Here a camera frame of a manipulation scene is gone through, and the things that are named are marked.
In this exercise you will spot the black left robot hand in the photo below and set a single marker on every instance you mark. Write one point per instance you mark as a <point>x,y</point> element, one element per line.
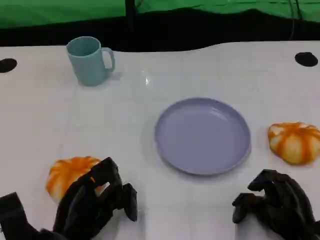
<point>82,210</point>

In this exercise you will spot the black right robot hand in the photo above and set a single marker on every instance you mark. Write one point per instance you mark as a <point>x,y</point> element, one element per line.
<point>285,207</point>

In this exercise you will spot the orange and white bread roll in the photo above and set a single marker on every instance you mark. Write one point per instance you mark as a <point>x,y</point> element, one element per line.
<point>295,143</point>
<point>65,172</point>

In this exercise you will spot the lilac plate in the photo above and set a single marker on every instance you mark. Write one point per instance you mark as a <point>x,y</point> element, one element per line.
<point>202,137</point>

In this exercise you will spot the pale green mug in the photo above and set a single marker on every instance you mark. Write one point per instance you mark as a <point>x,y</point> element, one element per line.
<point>87,65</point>

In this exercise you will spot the black table grommet hole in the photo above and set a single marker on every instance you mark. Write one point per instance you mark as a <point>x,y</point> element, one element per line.
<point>7,65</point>
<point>306,59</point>

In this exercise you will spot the black upright pole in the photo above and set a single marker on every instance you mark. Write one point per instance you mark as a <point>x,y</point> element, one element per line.
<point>130,15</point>

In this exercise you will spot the green cloth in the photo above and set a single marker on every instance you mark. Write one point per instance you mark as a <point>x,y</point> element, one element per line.
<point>62,10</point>

